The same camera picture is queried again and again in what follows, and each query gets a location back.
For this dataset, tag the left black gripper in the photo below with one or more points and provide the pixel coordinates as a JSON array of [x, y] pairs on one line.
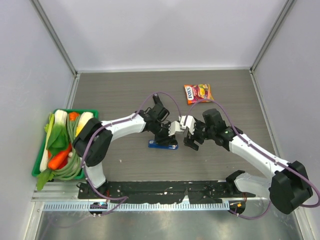
[[166, 139]]

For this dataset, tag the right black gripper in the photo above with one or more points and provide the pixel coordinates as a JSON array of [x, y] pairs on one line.
[[188, 142]]

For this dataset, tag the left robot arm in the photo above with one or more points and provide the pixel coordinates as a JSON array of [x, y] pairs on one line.
[[93, 141]]

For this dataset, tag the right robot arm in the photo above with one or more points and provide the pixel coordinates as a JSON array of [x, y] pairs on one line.
[[286, 184]]

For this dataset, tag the Fox's candy bag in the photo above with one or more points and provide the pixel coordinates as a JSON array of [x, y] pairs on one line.
[[198, 92]]

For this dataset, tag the toy napa cabbage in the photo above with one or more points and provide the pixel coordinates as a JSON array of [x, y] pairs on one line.
[[83, 119]]

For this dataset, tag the toy green beans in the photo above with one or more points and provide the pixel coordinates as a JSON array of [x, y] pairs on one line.
[[72, 168]]

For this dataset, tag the toy carrot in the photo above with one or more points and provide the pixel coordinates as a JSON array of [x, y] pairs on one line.
[[57, 160]]

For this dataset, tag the toy bok choy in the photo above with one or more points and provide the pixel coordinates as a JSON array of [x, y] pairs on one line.
[[57, 140]]

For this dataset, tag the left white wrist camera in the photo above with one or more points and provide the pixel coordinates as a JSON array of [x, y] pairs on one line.
[[175, 127]]

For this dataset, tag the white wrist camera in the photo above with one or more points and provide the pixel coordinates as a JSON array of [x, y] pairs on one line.
[[175, 127], [187, 122]]

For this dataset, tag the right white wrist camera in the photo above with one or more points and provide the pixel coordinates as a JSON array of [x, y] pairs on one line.
[[187, 122]]

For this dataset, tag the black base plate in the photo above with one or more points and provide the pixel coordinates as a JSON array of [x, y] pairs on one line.
[[170, 192]]

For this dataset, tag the slotted cable duct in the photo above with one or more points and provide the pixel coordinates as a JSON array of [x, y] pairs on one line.
[[133, 207]]

